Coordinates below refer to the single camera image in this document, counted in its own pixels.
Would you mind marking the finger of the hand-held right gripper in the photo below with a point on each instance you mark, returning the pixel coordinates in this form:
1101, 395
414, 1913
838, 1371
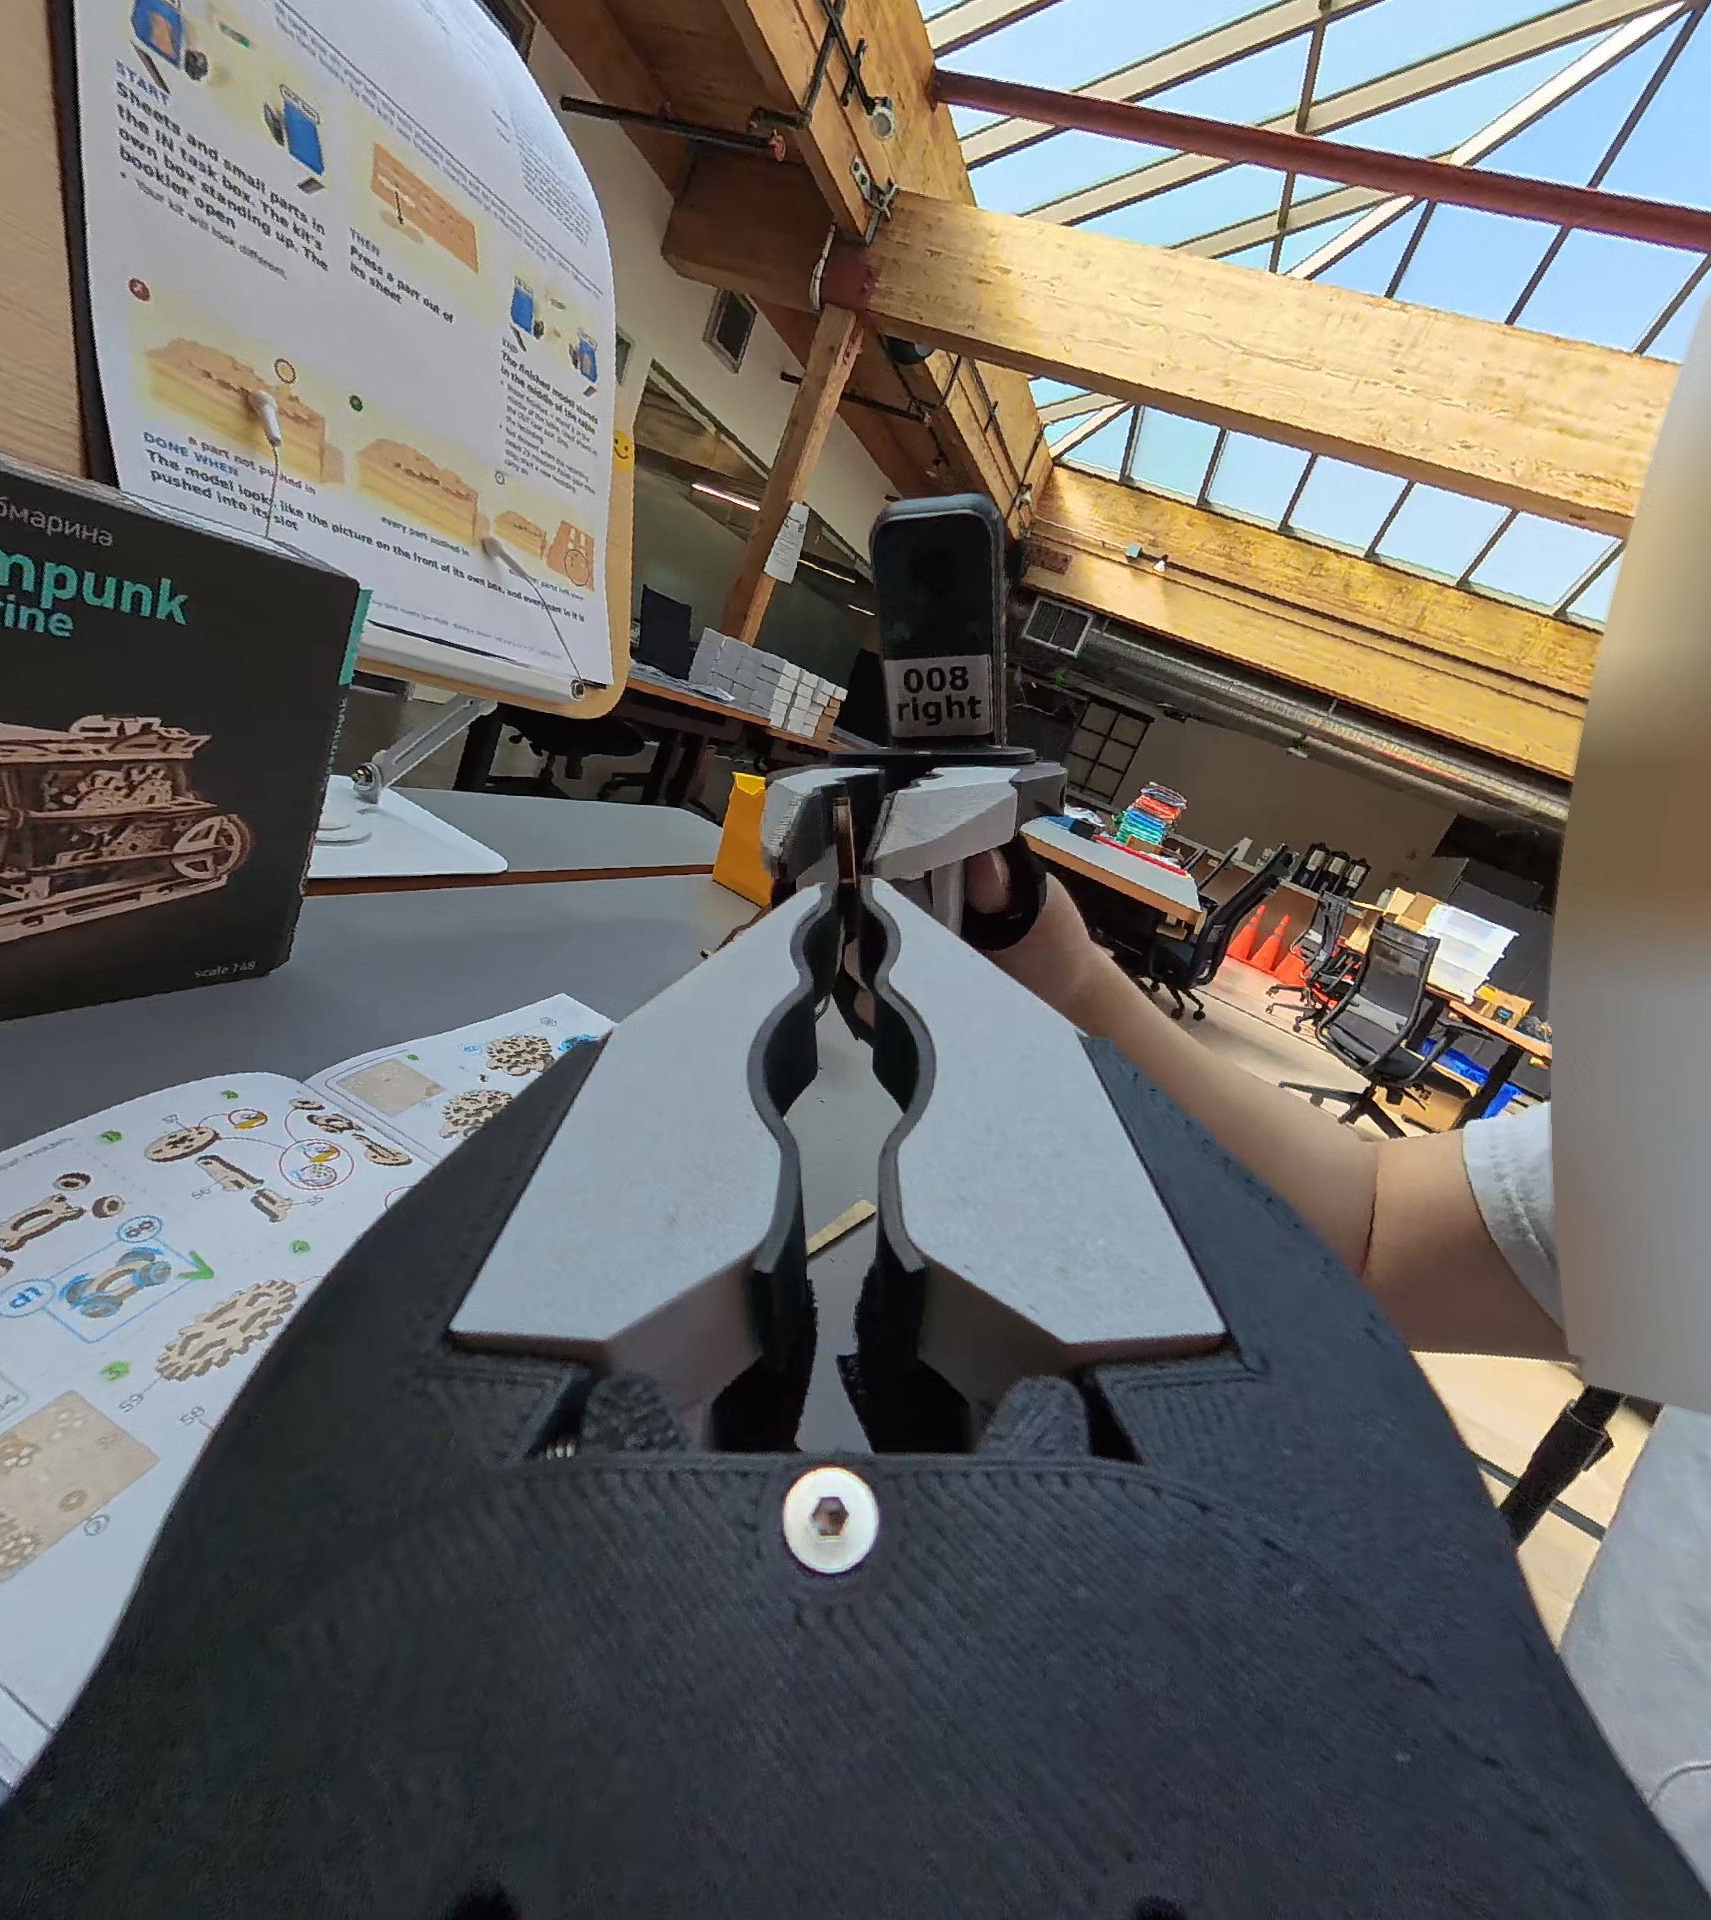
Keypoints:
796, 818
952, 818

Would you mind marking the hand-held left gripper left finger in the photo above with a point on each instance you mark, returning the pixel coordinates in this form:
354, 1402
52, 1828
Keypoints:
616, 1200

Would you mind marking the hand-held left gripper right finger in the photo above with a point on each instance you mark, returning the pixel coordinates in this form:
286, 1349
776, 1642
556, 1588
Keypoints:
1035, 1200

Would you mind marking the small wooden model part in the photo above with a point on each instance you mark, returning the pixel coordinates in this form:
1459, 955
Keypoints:
844, 840

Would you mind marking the person's right forearm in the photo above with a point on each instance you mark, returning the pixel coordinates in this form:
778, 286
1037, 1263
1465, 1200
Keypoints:
1319, 1154

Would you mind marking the grey desk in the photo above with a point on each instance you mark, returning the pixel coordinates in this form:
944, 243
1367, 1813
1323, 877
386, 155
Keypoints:
494, 961

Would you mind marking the person's right hand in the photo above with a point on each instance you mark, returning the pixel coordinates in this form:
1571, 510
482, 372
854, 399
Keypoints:
1071, 961

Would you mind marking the yellow plastic container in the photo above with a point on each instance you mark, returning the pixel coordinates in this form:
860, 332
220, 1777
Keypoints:
742, 848

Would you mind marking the stack of small white boxes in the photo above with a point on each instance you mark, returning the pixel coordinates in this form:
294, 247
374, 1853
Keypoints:
766, 683

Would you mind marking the background work table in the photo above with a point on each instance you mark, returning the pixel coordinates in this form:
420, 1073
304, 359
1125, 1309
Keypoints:
1117, 878

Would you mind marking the thin wooden strip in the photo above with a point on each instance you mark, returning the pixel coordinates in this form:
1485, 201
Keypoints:
844, 1226

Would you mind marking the colourful stacked trays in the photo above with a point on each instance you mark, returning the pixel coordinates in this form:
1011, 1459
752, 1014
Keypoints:
1151, 818

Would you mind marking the black mesh office chair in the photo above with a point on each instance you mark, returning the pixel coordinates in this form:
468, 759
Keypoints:
1215, 939
1373, 1021

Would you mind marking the orange traffic cones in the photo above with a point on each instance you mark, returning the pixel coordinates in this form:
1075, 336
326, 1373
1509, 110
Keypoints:
1263, 943

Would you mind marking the white document stand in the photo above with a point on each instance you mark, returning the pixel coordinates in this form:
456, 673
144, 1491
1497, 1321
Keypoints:
390, 833

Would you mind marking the blue storage bin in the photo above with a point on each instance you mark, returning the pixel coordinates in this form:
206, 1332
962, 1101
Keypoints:
1487, 1082

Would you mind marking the stack of clear storage bins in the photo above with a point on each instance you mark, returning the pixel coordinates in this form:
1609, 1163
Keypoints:
1467, 949

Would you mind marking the open assembly instruction booklet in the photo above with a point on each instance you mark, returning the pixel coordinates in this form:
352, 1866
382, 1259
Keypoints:
120, 1274

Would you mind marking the large printed instruction sheet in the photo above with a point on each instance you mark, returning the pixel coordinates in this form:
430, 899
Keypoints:
360, 301

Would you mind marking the black model kit box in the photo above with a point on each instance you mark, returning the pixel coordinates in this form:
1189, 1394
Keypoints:
104, 720

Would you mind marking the wall air vent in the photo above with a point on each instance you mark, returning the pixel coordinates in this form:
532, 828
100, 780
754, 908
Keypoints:
1055, 627

